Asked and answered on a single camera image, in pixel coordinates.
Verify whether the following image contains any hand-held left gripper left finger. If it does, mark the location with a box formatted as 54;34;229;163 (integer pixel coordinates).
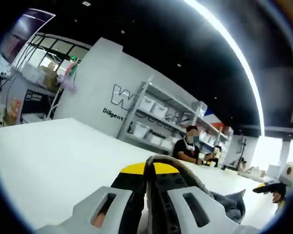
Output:
36;162;147;231

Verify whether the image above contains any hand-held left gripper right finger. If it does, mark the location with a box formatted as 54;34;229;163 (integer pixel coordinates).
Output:
147;162;237;230

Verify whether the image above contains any grey towel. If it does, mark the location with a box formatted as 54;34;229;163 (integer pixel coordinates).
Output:
143;156;247;225

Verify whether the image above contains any person's left hand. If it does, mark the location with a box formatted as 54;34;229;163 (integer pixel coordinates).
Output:
91;211;105;227

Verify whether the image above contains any black tripod stand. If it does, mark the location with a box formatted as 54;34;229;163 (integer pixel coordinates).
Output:
236;136;248;171

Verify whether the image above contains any grey metal shelf rack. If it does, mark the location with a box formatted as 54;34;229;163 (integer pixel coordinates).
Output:
117;75;235;156

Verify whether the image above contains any set of white storage bins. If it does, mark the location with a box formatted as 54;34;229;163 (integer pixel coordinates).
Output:
130;96;226;154

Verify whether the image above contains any grey counter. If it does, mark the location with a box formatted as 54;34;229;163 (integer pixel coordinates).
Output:
2;73;63;124

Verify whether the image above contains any green and red flag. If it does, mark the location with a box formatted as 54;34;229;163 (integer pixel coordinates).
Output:
65;60;79;77

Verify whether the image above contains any long ceiling light strip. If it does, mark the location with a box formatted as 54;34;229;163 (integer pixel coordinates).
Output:
182;0;266;137

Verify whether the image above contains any white lidded storage box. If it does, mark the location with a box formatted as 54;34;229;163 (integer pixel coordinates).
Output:
21;62;47;84

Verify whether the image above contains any pink screen monitor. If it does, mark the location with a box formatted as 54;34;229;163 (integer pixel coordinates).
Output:
0;8;57;77

